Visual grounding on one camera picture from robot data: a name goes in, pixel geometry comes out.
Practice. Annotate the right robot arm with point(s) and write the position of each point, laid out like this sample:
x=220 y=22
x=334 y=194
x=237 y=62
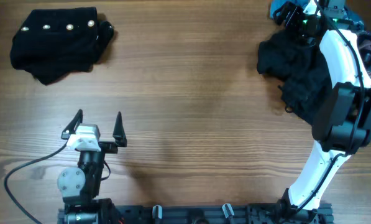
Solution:
x=342 y=124

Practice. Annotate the black knit sweater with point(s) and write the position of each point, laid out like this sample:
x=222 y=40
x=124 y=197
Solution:
x=51 y=43

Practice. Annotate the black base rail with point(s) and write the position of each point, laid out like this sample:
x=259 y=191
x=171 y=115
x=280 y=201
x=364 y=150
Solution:
x=252 y=214

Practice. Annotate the black garment underneath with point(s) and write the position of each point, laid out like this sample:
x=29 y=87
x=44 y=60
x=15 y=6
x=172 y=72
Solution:
x=302 y=68

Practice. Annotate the blue patterned garment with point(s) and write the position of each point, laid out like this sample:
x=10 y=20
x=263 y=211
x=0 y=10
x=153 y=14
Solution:
x=353 y=18

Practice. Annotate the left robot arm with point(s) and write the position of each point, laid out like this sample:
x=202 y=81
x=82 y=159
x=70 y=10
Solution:
x=80 y=185

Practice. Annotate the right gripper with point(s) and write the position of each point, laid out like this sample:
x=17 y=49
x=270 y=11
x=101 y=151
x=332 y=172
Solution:
x=293 y=16

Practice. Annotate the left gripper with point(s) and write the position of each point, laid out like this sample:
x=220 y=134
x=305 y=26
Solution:
x=72 y=126

